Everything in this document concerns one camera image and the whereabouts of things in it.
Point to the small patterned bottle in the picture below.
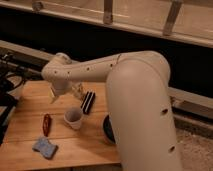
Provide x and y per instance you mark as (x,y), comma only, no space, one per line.
(78,91)

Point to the black round plate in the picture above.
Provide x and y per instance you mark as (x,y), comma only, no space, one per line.
(108,131)

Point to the metal frame rail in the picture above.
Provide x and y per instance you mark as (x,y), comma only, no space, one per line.
(190,100)

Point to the black striped brush block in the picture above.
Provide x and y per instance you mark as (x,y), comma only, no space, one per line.
(88,102)

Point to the white ceramic cup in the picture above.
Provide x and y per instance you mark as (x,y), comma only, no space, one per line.
(73,117)

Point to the blue sponge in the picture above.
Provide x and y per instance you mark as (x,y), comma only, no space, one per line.
(45,147)

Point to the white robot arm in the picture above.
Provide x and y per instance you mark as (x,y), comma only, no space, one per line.
(138,103)

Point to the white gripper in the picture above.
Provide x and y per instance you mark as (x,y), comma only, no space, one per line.
(59,88)

